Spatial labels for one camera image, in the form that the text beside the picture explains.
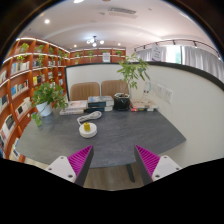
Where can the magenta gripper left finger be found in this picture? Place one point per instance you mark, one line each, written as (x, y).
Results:
(73, 168)

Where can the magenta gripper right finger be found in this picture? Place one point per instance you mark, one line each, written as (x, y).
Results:
(153, 167)

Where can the yellow charger plug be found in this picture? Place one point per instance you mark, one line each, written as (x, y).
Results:
(87, 126)

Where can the round white power socket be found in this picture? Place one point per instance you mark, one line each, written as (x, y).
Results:
(88, 134)

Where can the dark grey table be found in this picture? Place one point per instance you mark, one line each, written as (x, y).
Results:
(118, 132)

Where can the white book stack left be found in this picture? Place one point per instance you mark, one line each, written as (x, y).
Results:
(74, 107)

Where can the book stack right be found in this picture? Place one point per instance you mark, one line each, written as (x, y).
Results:
(137, 105)

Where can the dark book stack centre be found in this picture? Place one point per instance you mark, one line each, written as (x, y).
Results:
(100, 103)

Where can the left tan chair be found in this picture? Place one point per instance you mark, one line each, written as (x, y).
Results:
(82, 91)

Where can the tan chair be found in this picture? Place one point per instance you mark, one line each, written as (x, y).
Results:
(82, 91)
(111, 87)

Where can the green plant in white pot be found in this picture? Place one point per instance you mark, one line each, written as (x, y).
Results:
(46, 97)

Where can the white standing card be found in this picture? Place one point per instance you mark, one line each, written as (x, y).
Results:
(146, 92)

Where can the right tan chair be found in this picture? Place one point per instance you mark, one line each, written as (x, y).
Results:
(111, 87)

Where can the tall plant in black pot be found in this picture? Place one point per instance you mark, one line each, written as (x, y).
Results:
(132, 69)

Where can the orange wooden bookshelf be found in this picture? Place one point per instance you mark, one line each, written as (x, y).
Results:
(30, 62)

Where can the white grey curtains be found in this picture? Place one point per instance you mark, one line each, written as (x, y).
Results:
(186, 55)

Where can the ceiling chandelier lamp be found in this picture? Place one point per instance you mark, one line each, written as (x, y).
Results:
(94, 41)

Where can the ceiling air vent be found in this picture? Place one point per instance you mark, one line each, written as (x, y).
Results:
(116, 11)

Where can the white wall sockets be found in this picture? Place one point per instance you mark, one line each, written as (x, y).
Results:
(164, 93)

